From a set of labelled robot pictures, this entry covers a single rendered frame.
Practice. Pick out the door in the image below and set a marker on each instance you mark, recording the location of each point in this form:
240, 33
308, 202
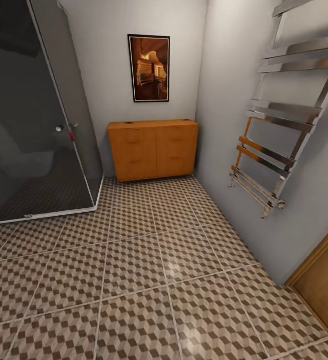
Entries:
311, 280
40, 171
56, 38

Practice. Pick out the cabinet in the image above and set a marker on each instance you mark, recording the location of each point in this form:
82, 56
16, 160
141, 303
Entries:
153, 149

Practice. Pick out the towel rack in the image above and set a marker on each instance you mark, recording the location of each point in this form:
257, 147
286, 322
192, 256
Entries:
239, 176

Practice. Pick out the picture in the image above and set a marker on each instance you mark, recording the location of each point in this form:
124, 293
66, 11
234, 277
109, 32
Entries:
150, 67

